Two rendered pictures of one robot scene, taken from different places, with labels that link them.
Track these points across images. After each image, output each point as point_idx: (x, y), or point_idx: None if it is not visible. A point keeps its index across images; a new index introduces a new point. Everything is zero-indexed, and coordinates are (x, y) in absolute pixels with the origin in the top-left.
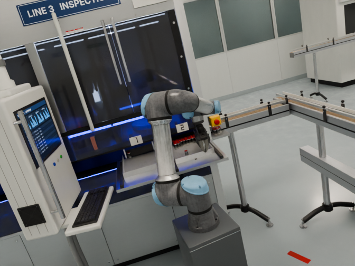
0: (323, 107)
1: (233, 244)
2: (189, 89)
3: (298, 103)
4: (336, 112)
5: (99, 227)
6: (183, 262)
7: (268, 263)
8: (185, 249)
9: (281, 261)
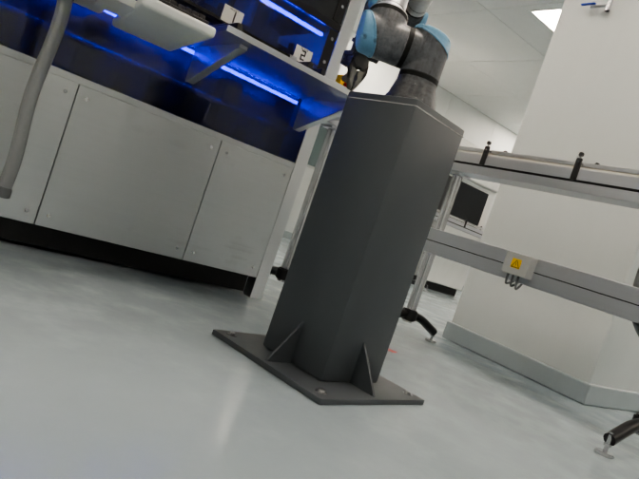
0: (488, 143)
1: (448, 149)
2: (342, 9)
3: None
4: (505, 153)
5: (212, 33)
6: (176, 287)
7: None
8: (385, 118)
9: None
